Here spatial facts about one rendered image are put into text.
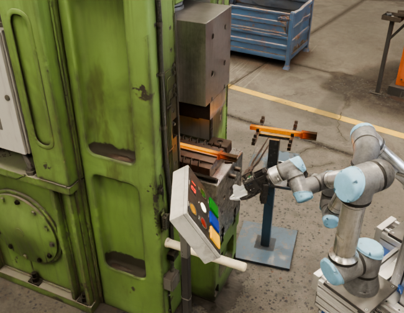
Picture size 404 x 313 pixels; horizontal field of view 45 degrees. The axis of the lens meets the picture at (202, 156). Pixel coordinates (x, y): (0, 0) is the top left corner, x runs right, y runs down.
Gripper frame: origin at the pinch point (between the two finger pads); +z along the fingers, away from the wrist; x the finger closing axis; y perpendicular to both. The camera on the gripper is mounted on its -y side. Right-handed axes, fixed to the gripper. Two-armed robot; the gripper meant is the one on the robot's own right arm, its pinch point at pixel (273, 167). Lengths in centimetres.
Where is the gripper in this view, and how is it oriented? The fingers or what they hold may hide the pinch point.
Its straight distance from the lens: 255.8
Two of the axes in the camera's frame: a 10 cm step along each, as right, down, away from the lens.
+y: 0.0, 8.4, 5.4
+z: -9.1, -2.2, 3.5
